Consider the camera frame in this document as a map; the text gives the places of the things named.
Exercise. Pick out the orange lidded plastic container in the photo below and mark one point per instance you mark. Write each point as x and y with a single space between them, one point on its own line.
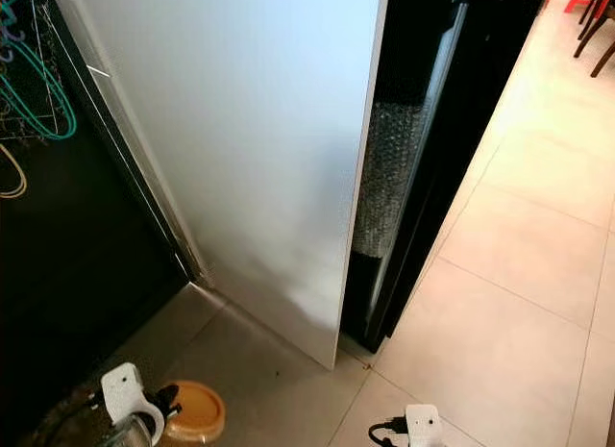
197 410

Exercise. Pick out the black fridge door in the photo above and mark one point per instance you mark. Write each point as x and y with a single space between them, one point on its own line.
490 43

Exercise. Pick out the beige clothes hanger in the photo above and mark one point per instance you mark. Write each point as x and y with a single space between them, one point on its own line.
21 183

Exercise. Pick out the teal clothes hanger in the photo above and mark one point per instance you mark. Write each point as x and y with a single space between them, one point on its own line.
62 130

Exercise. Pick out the bubble wrap strip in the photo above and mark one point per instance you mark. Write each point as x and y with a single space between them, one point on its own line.
389 178

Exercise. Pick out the purple clothes hanger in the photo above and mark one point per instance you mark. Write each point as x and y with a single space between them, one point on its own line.
8 10

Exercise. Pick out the dark wooden chair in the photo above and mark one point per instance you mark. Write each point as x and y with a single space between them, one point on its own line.
601 29

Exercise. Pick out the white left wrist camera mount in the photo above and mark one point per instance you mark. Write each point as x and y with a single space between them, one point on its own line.
123 384

